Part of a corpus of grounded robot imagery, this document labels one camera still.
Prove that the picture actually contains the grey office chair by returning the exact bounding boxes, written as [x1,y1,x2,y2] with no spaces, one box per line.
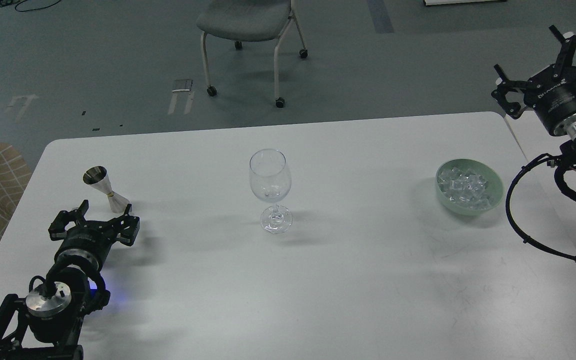
[196,0,309,109]

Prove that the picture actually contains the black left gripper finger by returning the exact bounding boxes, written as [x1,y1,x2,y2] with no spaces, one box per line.
[103,203,141,247]
[48,199,89,241]

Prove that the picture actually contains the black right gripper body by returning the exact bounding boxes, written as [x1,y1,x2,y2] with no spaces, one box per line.
[524,65,576,140]

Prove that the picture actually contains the black floor cables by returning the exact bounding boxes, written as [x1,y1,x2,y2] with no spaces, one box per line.
[0,0,64,22]

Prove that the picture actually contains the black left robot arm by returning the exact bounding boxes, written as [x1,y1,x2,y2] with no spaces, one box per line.
[0,200,140,360]

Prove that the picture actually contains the metal floor plate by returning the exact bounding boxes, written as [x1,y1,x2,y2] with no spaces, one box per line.
[171,79,194,93]

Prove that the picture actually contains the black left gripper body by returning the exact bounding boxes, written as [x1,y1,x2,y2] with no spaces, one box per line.
[54,222,118,272]

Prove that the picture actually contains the clear wine glass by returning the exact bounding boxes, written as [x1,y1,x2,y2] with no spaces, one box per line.
[248,148,293,234]

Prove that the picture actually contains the green bowl of ice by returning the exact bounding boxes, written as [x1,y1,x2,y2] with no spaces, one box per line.
[434,158,505,217]

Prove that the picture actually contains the steel cocktail jigger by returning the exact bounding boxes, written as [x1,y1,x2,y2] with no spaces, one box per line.
[82,165,130,214]

